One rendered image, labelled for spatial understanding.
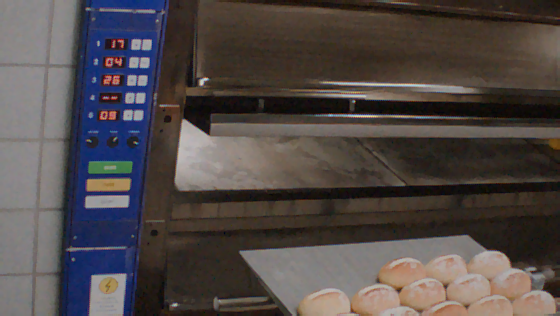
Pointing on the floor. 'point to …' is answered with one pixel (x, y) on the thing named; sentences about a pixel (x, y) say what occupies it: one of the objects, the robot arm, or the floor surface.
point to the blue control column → (110, 230)
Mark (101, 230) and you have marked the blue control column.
